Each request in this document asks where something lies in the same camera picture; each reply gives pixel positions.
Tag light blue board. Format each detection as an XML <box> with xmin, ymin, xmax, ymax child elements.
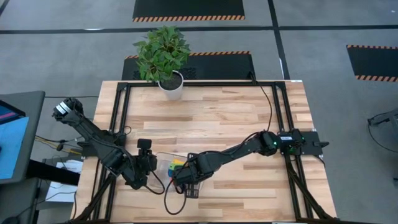
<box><xmin>0</xmin><ymin>116</ymin><xmax>30</xmax><ymax>180</ymax></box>

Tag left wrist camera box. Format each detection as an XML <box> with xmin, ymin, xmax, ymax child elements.
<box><xmin>136</xmin><ymin>138</ymin><xmax>154</xmax><ymax>156</ymax></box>

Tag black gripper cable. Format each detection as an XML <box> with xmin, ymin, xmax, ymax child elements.
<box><xmin>145</xmin><ymin>167</ymin><xmax>166</xmax><ymax>196</ymax></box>
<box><xmin>163</xmin><ymin>177</ymin><xmax>188</xmax><ymax>216</ymax></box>

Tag floor cable bundle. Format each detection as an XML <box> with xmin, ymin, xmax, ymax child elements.
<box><xmin>34</xmin><ymin>134</ymin><xmax>86</xmax><ymax>156</ymax></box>

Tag black aluminium table frame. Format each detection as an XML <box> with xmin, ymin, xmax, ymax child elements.
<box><xmin>70</xmin><ymin>80</ymin><xmax>340</xmax><ymax>223</ymax></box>

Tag green leafy plant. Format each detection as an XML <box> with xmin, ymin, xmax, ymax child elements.
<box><xmin>132</xmin><ymin>25</ymin><xmax>192</xmax><ymax>83</ymax></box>

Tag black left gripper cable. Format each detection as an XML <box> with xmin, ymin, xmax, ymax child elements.
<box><xmin>145</xmin><ymin>167</ymin><xmax>166</xmax><ymax>196</ymax></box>

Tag grey desk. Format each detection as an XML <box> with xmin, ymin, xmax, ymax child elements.
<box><xmin>0</xmin><ymin>90</ymin><xmax>46</xmax><ymax>185</ymax></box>

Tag clear plastic basket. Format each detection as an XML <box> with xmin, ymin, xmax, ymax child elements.
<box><xmin>145</xmin><ymin>151</ymin><xmax>205</xmax><ymax>200</ymax></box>

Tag dark tablet screen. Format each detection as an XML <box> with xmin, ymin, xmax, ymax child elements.
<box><xmin>0</xmin><ymin>100</ymin><xmax>27</xmax><ymax>126</ymax></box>

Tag black hazard-striped floor mat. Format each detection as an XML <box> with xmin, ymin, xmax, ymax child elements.
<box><xmin>121</xmin><ymin>50</ymin><xmax>256</xmax><ymax>82</ymax></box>
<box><xmin>346</xmin><ymin>44</ymin><xmax>398</xmax><ymax>83</ymax></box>
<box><xmin>132</xmin><ymin>0</ymin><xmax>246</xmax><ymax>23</ymax></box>

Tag white plant pot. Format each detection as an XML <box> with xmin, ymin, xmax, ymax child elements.
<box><xmin>157</xmin><ymin>70</ymin><xmax>185</xmax><ymax>101</ymax></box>

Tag black cable across table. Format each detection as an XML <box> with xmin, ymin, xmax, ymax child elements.
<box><xmin>248</xmin><ymin>71</ymin><xmax>274</xmax><ymax>133</ymax></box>

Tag white paper sheets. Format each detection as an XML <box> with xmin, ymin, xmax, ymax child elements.
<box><xmin>45</xmin><ymin>159</ymin><xmax>84</xmax><ymax>203</ymax></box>

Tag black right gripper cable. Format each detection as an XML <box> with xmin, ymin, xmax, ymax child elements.
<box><xmin>163</xmin><ymin>177</ymin><xmax>188</xmax><ymax>216</ymax></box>

